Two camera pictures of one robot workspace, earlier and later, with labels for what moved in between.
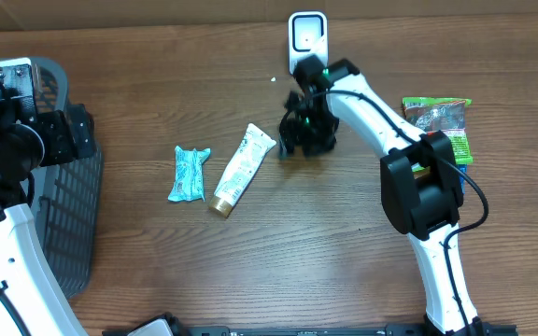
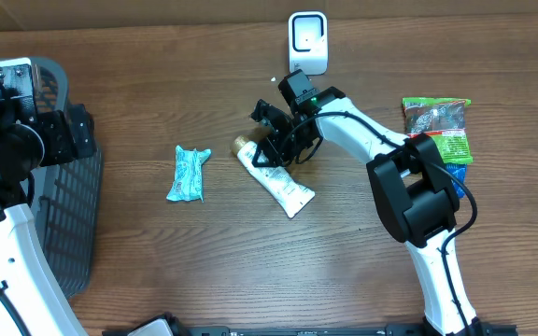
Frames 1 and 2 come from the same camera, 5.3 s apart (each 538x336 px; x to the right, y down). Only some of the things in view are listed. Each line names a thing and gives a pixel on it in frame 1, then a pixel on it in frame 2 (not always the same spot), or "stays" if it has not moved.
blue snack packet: (462, 181) stays
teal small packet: (189, 177) stays
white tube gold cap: (254, 147) to (291, 195)
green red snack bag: (448, 115) stays
